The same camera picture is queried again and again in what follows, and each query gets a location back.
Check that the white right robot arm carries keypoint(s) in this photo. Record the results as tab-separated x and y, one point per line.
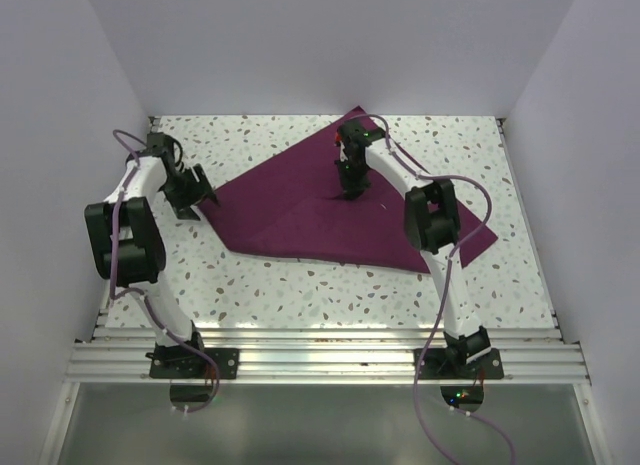
432	226

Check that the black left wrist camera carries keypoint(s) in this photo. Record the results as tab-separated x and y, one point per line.
161	144

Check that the purple surgical drape cloth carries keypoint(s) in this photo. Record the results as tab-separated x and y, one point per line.
291	206

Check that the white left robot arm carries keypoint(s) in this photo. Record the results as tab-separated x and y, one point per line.
129	251

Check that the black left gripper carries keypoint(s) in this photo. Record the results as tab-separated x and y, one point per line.
201	190

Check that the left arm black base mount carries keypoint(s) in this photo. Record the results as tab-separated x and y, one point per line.
177	363

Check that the aluminium table edge rail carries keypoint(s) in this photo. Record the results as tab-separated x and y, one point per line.
326	356

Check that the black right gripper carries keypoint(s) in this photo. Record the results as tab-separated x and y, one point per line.
352	190

